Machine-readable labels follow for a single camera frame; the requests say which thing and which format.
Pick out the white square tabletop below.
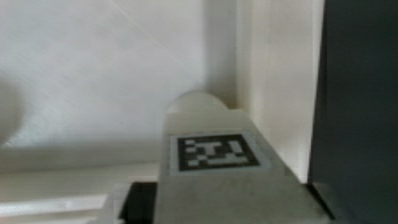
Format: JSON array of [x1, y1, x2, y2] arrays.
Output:
[[0, 0, 324, 224]]

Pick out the white table leg with tag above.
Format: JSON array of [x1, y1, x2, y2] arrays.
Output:
[[154, 91, 330, 224]]

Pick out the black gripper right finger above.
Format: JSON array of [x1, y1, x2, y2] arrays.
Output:
[[305, 182, 340, 224]]

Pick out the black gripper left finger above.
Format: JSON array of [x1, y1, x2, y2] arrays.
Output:
[[93, 181, 161, 224]]

